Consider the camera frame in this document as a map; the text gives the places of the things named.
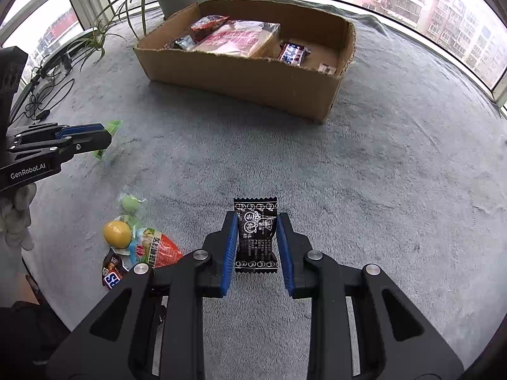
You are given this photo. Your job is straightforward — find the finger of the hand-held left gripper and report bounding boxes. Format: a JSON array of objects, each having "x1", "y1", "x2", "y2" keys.
[
  {"x1": 8, "y1": 123, "x2": 106, "y2": 143},
  {"x1": 10, "y1": 130, "x2": 112, "y2": 159}
]

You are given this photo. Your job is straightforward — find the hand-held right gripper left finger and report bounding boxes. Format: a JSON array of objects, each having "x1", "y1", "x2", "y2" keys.
[{"x1": 47, "y1": 211, "x2": 240, "y2": 380}]

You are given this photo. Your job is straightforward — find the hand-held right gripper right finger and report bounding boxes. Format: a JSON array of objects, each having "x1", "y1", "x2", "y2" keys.
[{"x1": 276, "y1": 212, "x2": 465, "y2": 380}]

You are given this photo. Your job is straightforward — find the black patterned snack packet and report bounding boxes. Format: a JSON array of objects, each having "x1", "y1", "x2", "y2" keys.
[{"x1": 233, "y1": 197, "x2": 279, "y2": 273}]

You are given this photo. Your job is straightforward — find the green candy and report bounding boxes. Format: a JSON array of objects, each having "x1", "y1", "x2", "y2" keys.
[
  {"x1": 92, "y1": 120, "x2": 123, "y2": 161},
  {"x1": 117, "y1": 192, "x2": 147, "y2": 222}
]

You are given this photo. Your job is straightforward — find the cardboard box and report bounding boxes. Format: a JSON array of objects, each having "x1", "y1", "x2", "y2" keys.
[{"x1": 132, "y1": 0, "x2": 356, "y2": 124}]

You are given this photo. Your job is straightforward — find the red snack packet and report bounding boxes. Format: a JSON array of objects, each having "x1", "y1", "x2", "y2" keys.
[{"x1": 190, "y1": 15, "x2": 230, "y2": 42}]

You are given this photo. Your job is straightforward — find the sliced bread packet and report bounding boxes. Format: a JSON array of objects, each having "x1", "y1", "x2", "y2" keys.
[{"x1": 193, "y1": 20, "x2": 281, "y2": 58}]

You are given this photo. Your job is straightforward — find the brown chocolate bar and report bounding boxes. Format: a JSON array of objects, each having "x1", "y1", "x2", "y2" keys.
[
  {"x1": 102, "y1": 250, "x2": 133, "y2": 291},
  {"x1": 278, "y1": 41, "x2": 311, "y2": 65}
]

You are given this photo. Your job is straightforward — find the person's left hand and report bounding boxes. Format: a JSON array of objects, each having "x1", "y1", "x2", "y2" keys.
[{"x1": 0, "y1": 184, "x2": 37, "y2": 251}]

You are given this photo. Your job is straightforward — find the orange jelly cup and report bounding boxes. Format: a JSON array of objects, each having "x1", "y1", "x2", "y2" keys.
[{"x1": 129, "y1": 226, "x2": 185, "y2": 270}]

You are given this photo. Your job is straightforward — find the small spider plant offshoot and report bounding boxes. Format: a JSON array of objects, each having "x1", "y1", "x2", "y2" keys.
[{"x1": 69, "y1": 26, "x2": 127, "y2": 73}]

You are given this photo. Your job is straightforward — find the yellow ball candy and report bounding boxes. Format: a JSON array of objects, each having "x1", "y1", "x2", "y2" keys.
[{"x1": 104, "y1": 221, "x2": 132, "y2": 247}]

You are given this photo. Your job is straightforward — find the dark clothing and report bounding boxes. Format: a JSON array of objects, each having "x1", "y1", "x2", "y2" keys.
[{"x1": 0, "y1": 301, "x2": 76, "y2": 380}]

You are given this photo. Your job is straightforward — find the black cable with switch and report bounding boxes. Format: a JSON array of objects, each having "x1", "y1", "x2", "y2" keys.
[{"x1": 16, "y1": 65, "x2": 76, "y2": 121}]

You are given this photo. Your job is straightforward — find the round ring lamp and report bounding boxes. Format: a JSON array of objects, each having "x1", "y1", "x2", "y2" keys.
[{"x1": 42, "y1": 28, "x2": 93, "y2": 70}]

